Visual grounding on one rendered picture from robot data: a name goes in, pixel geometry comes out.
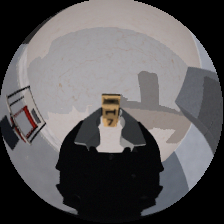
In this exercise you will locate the tan wooden cube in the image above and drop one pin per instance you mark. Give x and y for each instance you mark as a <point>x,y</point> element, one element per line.
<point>110,122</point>
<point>110,108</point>

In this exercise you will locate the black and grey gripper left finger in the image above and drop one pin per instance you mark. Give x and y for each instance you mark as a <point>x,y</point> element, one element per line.
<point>84,135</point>

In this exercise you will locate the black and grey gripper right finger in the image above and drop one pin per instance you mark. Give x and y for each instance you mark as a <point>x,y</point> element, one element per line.
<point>138,138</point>

